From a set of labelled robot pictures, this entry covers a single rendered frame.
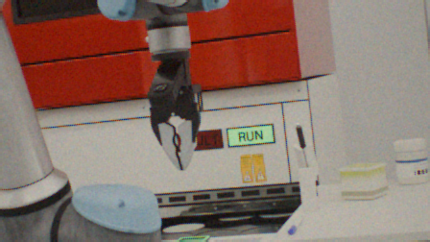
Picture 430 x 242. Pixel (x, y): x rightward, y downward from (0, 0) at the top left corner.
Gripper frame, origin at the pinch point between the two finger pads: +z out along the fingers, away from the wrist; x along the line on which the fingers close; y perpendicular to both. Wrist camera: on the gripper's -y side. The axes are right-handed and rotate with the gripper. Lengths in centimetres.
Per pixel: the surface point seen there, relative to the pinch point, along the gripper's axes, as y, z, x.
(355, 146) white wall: 207, 21, -11
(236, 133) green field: 58, 0, 3
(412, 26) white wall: 207, -25, -38
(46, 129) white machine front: 59, -6, 53
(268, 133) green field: 58, 0, -5
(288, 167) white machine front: 59, 9, -9
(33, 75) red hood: 54, -20, 53
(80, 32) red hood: 54, -30, 38
